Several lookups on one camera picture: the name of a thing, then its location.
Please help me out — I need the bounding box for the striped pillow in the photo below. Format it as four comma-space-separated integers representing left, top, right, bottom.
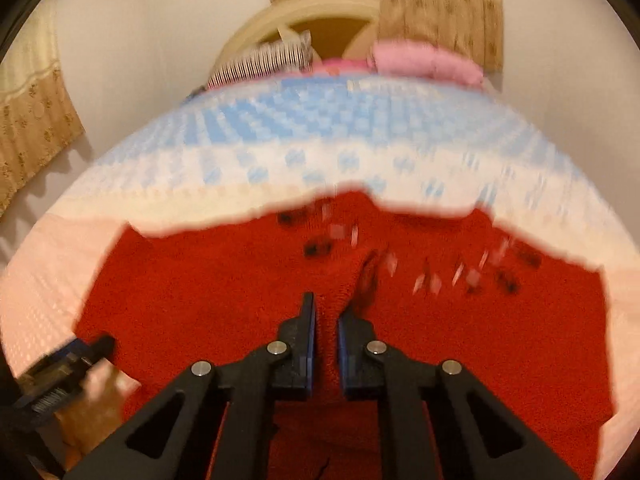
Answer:
205, 30, 314, 90

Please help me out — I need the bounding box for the pink pillow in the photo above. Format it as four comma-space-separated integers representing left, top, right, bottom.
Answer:
312, 40, 484, 90

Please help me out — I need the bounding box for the beige side curtain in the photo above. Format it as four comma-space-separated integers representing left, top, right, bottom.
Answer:
0, 0, 85, 210

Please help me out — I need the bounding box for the cream wooden headboard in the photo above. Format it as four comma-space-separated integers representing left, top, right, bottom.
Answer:
214, 0, 381, 66

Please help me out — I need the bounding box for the red knit sweater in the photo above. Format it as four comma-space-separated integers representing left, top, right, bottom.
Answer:
75, 192, 614, 479

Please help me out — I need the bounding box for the blue pink dotted bedspread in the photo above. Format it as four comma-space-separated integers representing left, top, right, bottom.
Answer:
1, 74, 639, 478

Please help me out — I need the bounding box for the left hand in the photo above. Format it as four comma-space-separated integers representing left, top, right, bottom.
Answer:
56, 361, 139, 470

